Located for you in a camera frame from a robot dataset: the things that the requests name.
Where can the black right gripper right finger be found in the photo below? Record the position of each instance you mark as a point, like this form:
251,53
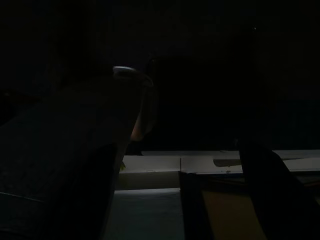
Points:
275,200

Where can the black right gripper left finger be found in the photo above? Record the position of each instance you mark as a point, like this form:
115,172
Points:
95,200

